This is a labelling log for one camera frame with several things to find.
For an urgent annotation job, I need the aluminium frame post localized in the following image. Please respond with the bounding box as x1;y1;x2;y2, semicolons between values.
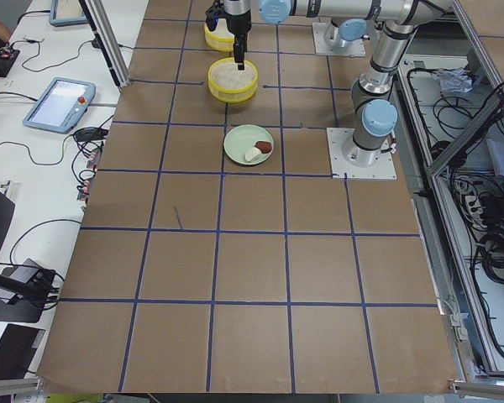
80;0;130;89

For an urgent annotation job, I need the light green plate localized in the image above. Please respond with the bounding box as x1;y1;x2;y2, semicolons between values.
223;124;275;165

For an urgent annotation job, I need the black camera stand base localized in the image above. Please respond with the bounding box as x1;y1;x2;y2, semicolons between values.
0;259;60;323

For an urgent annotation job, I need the near teach pendant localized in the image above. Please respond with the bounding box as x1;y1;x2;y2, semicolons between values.
23;77;97;133

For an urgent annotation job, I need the far teach pendant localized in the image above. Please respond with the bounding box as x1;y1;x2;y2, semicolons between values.
49;0;87;27

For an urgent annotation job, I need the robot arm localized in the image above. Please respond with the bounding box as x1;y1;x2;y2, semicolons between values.
323;18;367;48
257;0;453;168

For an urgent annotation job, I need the white steamed bun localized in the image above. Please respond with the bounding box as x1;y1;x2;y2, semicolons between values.
244;147;268;164

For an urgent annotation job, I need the brown bun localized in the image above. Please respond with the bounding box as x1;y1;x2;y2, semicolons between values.
255;141;273;154

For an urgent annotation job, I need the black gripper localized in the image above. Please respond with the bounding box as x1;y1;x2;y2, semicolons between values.
223;0;251;70

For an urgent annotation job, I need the crumpled white paper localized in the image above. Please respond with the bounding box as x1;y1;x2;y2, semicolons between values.
434;68;472;93

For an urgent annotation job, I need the yellow bamboo steamer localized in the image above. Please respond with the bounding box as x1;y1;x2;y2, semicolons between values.
207;58;259;103
204;18;234;53

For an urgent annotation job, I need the teach pendant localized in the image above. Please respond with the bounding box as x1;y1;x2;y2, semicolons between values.
23;77;97;133
49;0;87;27

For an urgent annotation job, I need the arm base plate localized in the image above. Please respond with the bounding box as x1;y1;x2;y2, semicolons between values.
312;18;366;58
327;128;397;181

